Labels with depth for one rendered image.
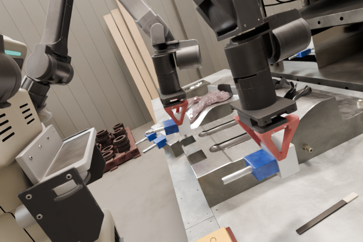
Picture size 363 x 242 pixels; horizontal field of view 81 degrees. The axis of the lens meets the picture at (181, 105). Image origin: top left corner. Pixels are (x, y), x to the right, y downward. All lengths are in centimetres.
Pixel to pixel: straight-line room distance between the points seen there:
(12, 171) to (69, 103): 345
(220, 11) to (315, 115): 37
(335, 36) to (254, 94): 105
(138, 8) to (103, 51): 324
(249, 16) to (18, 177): 50
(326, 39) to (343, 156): 80
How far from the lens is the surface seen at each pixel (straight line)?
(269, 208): 53
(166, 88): 57
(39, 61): 72
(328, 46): 134
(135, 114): 396
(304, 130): 59
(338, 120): 65
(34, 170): 49
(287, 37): 36
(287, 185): 57
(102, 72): 385
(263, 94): 34
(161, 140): 81
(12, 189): 54
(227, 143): 60
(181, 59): 54
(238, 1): 32
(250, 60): 33
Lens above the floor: 118
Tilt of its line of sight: 17 degrees down
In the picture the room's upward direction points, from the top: 22 degrees counter-clockwise
